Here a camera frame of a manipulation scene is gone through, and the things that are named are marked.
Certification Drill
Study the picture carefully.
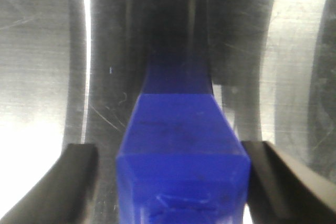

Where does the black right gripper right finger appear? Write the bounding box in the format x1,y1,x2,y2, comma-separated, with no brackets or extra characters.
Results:
242,141,335,223

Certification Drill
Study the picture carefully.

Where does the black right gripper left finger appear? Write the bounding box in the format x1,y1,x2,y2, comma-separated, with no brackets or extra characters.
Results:
1,144,99,223

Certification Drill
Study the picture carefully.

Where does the blue rectangular part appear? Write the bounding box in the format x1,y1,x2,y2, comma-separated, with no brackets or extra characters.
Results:
116,52,250,223

